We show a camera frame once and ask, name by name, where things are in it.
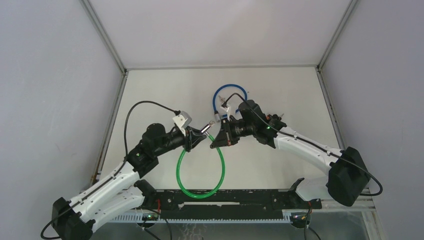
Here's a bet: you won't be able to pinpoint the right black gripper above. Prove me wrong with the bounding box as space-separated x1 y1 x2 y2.
212 115 256 146

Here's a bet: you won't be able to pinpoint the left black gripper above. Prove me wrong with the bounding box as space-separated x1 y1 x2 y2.
154 126 208 158

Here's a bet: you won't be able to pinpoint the green cable lock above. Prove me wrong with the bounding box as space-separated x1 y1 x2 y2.
175 119 226 200

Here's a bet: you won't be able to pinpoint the blue cable lock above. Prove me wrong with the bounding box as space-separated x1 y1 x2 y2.
212 83 248 122

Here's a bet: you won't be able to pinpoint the silver keys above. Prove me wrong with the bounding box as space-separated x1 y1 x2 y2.
218 95 226 103

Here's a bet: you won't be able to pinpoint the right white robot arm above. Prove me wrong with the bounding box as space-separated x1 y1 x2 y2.
210 99 371 208

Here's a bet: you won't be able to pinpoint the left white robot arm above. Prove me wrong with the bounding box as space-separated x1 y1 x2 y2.
51 123 208 240

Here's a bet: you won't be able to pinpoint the orange padlock with keys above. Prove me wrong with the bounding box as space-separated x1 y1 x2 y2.
266 114 287 130

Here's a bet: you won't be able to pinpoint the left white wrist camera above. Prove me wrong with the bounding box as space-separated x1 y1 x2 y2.
172 111 192 137

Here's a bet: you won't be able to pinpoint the right black camera cable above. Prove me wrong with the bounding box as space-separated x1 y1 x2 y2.
221 92 384 197

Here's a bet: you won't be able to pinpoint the black camera cable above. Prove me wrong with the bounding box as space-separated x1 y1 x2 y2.
221 92 384 197
39 100 181 240

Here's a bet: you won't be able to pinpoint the left black camera cable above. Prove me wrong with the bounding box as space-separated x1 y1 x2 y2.
39 100 181 240

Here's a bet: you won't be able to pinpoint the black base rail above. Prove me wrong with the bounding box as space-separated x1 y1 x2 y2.
143 189 322 220

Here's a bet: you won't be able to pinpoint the white slotted cable duct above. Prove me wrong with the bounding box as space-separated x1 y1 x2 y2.
108 211 306 224

